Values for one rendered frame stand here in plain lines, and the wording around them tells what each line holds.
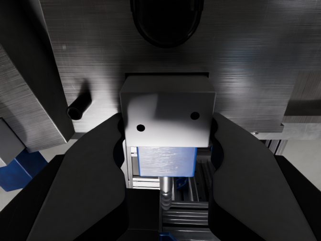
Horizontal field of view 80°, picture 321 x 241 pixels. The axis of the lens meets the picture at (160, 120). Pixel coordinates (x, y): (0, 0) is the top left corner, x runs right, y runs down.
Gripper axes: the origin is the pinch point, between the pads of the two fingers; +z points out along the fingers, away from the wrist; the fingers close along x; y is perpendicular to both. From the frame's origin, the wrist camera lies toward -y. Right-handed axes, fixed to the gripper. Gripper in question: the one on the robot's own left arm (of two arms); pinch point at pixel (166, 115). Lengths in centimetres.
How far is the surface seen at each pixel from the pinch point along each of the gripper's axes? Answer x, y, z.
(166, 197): 0.0, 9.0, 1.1
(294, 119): 10.1, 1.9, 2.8
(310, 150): 94, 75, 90
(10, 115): -14.5, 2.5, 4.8
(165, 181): -0.1, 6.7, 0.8
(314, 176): 105, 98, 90
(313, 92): 11.7, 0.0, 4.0
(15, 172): -15.3, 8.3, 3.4
